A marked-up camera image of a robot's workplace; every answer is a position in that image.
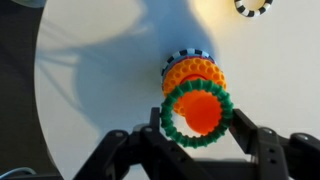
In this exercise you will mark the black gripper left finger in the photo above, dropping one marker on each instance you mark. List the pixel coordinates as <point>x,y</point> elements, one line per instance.
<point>146,153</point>

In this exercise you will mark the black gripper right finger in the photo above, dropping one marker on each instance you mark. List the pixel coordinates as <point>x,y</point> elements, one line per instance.
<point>283,156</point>

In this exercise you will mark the orange rod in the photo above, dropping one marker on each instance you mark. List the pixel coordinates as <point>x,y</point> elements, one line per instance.
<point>203,113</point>

